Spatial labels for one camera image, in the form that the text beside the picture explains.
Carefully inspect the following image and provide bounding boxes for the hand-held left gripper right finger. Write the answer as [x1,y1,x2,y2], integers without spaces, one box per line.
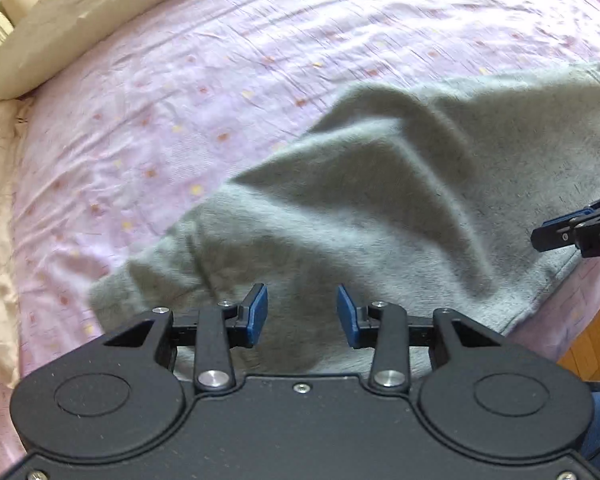
[336,284,501,395]

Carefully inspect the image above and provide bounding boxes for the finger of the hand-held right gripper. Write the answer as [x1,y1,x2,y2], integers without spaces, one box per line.
[531,192,600,252]

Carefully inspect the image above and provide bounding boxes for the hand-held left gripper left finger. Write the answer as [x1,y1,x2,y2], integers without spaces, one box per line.
[102,282,269,393]

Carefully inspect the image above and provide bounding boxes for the grey pants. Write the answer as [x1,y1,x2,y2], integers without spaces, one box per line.
[89,60,600,378]

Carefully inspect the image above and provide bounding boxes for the pink patterned bed sheet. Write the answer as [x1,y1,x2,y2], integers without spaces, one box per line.
[0,0,600,461]

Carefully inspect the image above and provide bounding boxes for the cream duvet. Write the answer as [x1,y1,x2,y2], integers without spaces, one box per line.
[0,0,301,111]

